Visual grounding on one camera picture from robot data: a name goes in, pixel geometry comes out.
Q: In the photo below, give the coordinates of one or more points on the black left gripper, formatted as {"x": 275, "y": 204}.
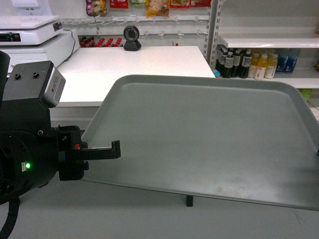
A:
{"x": 73, "y": 153}

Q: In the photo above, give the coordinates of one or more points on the red snack bag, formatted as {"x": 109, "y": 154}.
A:
{"x": 119, "y": 4}

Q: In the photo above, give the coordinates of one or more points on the white peg hook rack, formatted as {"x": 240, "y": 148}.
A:
{"x": 179, "y": 25}

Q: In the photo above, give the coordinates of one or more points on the black round barcode scanner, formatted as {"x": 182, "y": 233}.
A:
{"x": 131, "y": 34}

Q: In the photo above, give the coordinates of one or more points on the purple snack bag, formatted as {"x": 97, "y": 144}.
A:
{"x": 96, "y": 8}

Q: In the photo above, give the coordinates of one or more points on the yellow snack bag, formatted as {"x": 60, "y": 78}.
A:
{"x": 157, "y": 7}

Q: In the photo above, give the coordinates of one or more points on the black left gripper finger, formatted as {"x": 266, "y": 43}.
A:
{"x": 189, "y": 200}

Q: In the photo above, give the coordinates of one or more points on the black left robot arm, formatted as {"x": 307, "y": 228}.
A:
{"x": 32, "y": 151}

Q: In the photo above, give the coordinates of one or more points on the grey rectangular serving tray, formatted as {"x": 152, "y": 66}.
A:
{"x": 243, "y": 140}

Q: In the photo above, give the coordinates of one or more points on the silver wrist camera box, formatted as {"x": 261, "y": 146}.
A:
{"x": 54, "y": 88}

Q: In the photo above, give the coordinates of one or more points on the white checkout counter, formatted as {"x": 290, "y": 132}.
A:
{"x": 91, "y": 72}

